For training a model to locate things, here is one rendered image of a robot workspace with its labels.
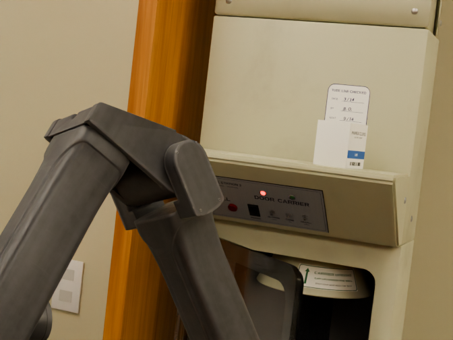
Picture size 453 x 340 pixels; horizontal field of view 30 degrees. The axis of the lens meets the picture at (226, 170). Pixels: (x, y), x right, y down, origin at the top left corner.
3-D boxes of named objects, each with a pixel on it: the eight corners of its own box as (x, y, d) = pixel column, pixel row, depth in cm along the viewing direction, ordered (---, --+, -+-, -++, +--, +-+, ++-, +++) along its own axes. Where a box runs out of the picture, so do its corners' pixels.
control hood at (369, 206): (190, 212, 129) (197, 147, 128) (403, 246, 117) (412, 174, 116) (156, 217, 118) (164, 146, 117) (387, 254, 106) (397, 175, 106)
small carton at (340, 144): (330, 164, 118) (336, 122, 117) (363, 169, 115) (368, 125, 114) (312, 164, 114) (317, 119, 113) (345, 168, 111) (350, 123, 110)
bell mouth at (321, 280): (279, 269, 143) (282, 237, 143) (382, 288, 137) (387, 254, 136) (243, 283, 127) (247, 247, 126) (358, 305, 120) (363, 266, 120)
